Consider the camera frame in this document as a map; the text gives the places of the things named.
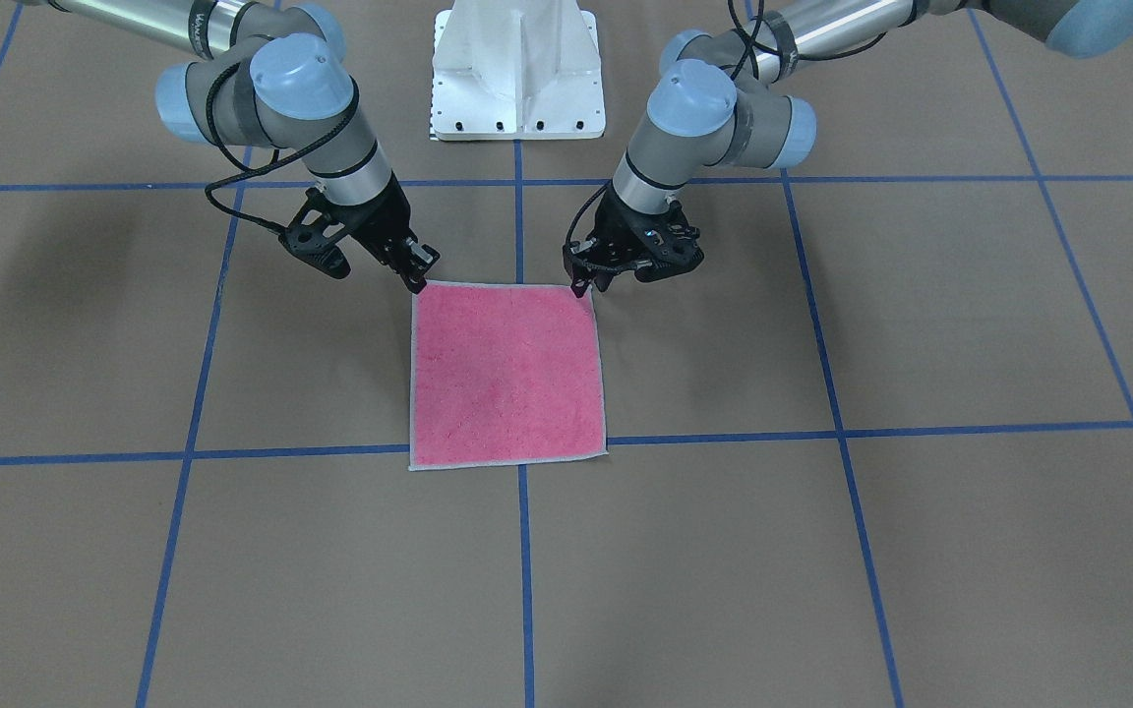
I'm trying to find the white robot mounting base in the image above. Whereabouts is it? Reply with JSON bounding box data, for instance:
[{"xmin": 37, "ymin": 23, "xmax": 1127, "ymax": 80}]
[{"xmin": 429, "ymin": 1, "xmax": 607, "ymax": 140}]

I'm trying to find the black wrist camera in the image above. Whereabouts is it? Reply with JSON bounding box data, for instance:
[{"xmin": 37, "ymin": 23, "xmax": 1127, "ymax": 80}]
[
  {"xmin": 278, "ymin": 187, "xmax": 356, "ymax": 279},
  {"xmin": 632, "ymin": 199, "xmax": 704, "ymax": 283}
]

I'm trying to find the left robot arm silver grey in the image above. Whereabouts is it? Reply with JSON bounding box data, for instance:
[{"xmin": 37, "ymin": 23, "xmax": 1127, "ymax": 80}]
[{"xmin": 562, "ymin": 1, "xmax": 1133, "ymax": 299}]

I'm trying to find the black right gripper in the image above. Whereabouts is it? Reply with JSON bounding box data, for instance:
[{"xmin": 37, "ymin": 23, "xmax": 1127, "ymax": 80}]
[{"xmin": 324, "ymin": 174, "xmax": 441, "ymax": 295}]

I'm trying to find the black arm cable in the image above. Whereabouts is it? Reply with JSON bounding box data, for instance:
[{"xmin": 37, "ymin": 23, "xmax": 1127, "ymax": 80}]
[
  {"xmin": 567, "ymin": 8, "xmax": 887, "ymax": 259},
  {"xmin": 203, "ymin": 59, "xmax": 363, "ymax": 237}
]

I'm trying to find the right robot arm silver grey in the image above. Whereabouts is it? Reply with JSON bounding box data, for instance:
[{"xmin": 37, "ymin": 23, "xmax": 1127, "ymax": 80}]
[{"xmin": 56, "ymin": 1, "xmax": 438, "ymax": 295}]

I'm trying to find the pink towel with grey back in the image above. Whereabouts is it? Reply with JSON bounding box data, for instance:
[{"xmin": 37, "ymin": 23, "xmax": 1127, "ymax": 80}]
[{"xmin": 409, "ymin": 281, "xmax": 607, "ymax": 471}]

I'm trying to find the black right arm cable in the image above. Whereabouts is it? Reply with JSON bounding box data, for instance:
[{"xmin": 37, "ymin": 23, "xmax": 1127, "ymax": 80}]
[{"xmin": 203, "ymin": 59, "xmax": 363, "ymax": 237}]

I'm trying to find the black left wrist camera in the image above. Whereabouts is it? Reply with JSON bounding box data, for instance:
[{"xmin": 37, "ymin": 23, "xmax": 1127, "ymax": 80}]
[{"xmin": 632, "ymin": 199, "xmax": 704, "ymax": 283}]

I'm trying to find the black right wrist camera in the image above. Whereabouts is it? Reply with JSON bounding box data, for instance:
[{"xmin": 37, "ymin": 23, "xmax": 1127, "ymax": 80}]
[{"xmin": 278, "ymin": 187, "xmax": 356, "ymax": 279}]

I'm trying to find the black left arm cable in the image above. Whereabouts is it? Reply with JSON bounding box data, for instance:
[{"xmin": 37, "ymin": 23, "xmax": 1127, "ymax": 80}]
[{"xmin": 567, "ymin": 8, "xmax": 887, "ymax": 259}]

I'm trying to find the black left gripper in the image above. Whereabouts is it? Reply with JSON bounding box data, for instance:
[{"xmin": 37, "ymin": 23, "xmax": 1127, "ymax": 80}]
[{"xmin": 563, "ymin": 187, "xmax": 679, "ymax": 299}]

